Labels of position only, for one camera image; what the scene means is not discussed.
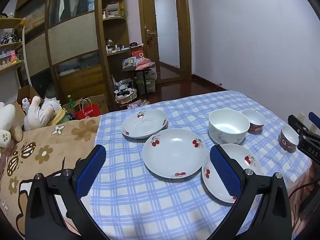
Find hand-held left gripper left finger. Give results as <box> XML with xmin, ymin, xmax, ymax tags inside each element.
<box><xmin>24</xmin><ymin>144</ymin><xmax>110</xmax><ymax>240</ymax></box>

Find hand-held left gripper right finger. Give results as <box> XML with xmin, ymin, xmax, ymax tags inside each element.
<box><xmin>207</xmin><ymin>145</ymin><xmax>293</xmax><ymax>240</ymax></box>

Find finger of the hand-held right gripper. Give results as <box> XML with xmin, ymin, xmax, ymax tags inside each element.
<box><xmin>308</xmin><ymin>112</ymin><xmax>320</xmax><ymax>133</ymax></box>
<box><xmin>287</xmin><ymin>114</ymin><xmax>309</xmax><ymax>143</ymax></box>

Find small red bowl with seal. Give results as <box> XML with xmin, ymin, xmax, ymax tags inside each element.
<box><xmin>279</xmin><ymin>125</ymin><xmax>300</xmax><ymax>153</ymax></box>

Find white cherry print plate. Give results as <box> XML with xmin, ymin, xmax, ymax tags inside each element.
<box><xmin>201</xmin><ymin>144</ymin><xmax>263</xmax><ymax>204</ymax></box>
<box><xmin>142</xmin><ymin>128</ymin><xmax>208</xmax><ymax>179</ymax></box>
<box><xmin>121</xmin><ymin>109</ymin><xmax>168</xmax><ymax>139</ymax></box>

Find large white bowl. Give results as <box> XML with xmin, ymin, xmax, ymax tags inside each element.
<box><xmin>208</xmin><ymin>108</ymin><xmax>250</xmax><ymax>145</ymax></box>

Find small red patterned bowl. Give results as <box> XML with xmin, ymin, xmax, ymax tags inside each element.
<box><xmin>241</xmin><ymin>109</ymin><xmax>266</xmax><ymax>132</ymax></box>

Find brown floral blanket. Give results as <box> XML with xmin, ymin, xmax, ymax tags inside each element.
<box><xmin>0</xmin><ymin>114</ymin><xmax>103</xmax><ymax>240</ymax></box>

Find red paper bag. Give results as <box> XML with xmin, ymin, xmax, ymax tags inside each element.
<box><xmin>75</xmin><ymin>99</ymin><xmax>102</xmax><ymax>120</ymax></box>

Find yellow green plush toy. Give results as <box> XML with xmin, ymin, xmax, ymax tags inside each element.
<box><xmin>51</xmin><ymin>107</ymin><xmax>70</xmax><ymax>125</ymax></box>

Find blue plaid cloth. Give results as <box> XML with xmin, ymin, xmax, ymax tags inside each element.
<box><xmin>86</xmin><ymin>90</ymin><xmax>316</xmax><ymax>240</ymax></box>

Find open cardboard box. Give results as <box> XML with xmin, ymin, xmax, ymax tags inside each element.
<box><xmin>15</xmin><ymin>85</ymin><xmax>42</xmax><ymax>117</ymax></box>
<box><xmin>62</xmin><ymin>94</ymin><xmax>109</xmax><ymax>117</ymax></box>

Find pink white plush doll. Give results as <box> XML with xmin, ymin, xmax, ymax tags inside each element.
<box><xmin>23</xmin><ymin>96</ymin><xmax>63</xmax><ymax>131</ymax></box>

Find scattered packets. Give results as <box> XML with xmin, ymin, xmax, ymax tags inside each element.
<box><xmin>127</xmin><ymin>99</ymin><xmax>150</xmax><ymax>109</ymax></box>

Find wicker basket with clothes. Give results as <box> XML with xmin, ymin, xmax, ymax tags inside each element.
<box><xmin>114</xmin><ymin>79</ymin><xmax>138</xmax><ymax>105</ymax></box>

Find white plush toy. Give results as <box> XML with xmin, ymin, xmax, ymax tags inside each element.
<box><xmin>0</xmin><ymin>102</ymin><xmax>23</xmax><ymax>148</ymax></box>

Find clear plastic storage box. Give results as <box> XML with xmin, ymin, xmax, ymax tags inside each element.
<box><xmin>136</xmin><ymin>71</ymin><xmax>158</xmax><ymax>95</ymax></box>

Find black side table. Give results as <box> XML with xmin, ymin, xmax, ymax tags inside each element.
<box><xmin>121</xmin><ymin>65</ymin><xmax>157</xmax><ymax>95</ymax></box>

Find wooden corner shelf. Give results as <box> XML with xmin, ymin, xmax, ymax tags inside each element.
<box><xmin>100</xmin><ymin>0</ymin><xmax>134</xmax><ymax>112</ymax></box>

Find pile of small boxes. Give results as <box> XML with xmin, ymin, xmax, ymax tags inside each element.
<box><xmin>122</xmin><ymin>57</ymin><xmax>137</xmax><ymax>68</ymax></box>

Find pink folded cloth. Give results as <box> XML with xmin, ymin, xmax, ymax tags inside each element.
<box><xmin>135</xmin><ymin>58</ymin><xmax>156</xmax><ymax>71</ymax></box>

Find red box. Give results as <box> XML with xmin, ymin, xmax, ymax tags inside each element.
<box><xmin>130</xmin><ymin>45</ymin><xmax>145</xmax><ymax>61</ymax></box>

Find wooden wardrobe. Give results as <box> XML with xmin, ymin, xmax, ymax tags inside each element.
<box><xmin>15</xmin><ymin>0</ymin><xmax>112</xmax><ymax>112</ymax></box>

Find wooden door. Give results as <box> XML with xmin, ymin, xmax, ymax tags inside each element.
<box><xmin>137</xmin><ymin>0</ymin><xmax>193</xmax><ymax>83</ymax></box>

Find row of small figurines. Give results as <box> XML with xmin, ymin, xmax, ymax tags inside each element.
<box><xmin>0</xmin><ymin>29</ymin><xmax>22</xmax><ymax>44</ymax></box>

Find black cable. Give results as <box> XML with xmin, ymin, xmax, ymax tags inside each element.
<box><xmin>289</xmin><ymin>179</ymin><xmax>320</xmax><ymax>200</ymax></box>

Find wooden wall shelf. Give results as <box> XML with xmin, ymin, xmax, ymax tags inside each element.
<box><xmin>0</xmin><ymin>17</ymin><xmax>25</xmax><ymax>72</ymax></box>

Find picture frame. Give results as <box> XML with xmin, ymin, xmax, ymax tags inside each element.
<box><xmin>106</xmin><ymin>3</ymin><xmax>120</xmax><ymax>16</ymax></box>

